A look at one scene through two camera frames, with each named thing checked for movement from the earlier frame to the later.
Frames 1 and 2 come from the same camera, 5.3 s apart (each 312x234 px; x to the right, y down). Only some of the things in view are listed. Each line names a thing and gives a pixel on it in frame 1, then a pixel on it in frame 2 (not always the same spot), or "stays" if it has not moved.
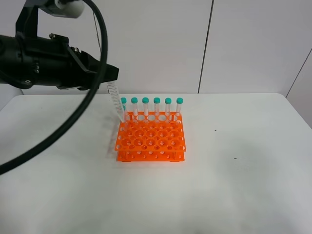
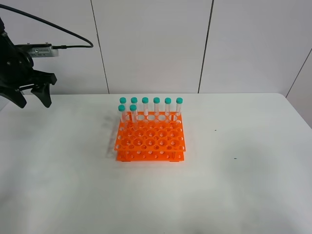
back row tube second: x=134 y=101 stays
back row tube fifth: x=167 y=102 stays
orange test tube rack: x=151 y=136 stays
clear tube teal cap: x=113 y=87 -> x=133 y=108
